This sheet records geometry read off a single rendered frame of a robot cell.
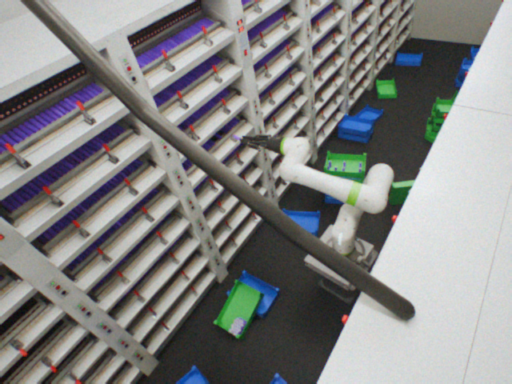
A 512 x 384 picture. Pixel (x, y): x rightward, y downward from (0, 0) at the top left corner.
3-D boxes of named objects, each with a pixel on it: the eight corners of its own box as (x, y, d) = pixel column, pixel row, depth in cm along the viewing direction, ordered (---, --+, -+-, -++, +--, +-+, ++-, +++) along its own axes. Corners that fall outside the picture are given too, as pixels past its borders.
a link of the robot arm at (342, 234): (358, 237, 209) (358, 218, 195) (351, 258, 200) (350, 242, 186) (337, 231, 214) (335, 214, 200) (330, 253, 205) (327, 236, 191)
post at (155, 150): (228, 273, 251) (122, 27, 127) (220, 283, 246) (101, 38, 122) (208, 262, 260) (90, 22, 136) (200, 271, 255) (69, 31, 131)
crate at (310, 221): (320, 217, 278) (319, 210, 272) (318, 237, 264) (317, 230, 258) (283, 214, 284) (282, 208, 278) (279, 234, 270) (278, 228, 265)
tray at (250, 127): (253, 130, 224) (255, 120, 216) (191, 191, 191) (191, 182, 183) (228, 114, 227) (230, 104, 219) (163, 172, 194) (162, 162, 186)
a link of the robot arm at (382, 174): (358, 214, 215) (401, 165, 170) (352, 235, 206) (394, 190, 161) (339, 205, 216) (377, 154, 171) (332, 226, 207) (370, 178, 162)
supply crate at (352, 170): (366, 160, 271) (366, 153, 265) (363, 178, 257) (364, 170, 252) (327, 158, 278) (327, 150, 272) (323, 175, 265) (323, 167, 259)
